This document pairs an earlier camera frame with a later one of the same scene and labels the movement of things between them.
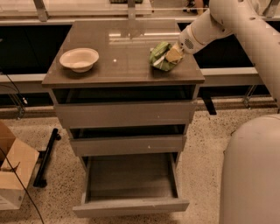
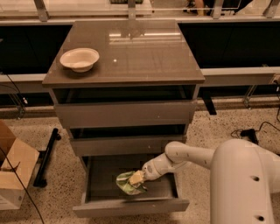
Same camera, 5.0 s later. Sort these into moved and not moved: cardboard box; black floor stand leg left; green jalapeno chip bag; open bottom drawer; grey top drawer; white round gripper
Moved: green jalapeno chip bag; white round gripper
Not moved: open bottom drawer; grey top drawer; cardboard box; black floor stand leg left
